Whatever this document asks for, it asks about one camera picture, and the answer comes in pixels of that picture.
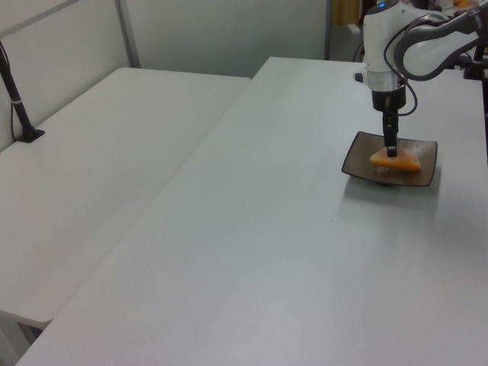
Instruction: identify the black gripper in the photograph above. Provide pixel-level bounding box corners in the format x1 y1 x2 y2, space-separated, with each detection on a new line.
371 88 409 159

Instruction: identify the orange bread roll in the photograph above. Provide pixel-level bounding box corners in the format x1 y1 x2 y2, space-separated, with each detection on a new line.
369 147 422 173

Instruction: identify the wide aluminium partition post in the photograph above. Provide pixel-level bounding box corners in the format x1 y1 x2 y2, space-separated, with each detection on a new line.
115 0 141 69

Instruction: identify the narrow aluminium partition post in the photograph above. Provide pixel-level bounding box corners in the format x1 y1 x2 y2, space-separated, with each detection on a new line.
323 0 332 60

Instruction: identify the black clamp stand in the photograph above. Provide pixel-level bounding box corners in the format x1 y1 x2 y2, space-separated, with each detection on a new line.
462 42 488 82

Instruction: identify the black pole stand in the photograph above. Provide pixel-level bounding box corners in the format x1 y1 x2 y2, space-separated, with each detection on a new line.
0 40 46 144

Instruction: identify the square brown ceramic plate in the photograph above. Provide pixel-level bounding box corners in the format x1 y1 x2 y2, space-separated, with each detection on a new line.
341 130 439 188

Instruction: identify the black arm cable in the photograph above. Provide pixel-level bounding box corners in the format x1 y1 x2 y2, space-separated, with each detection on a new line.
383 12 419 117

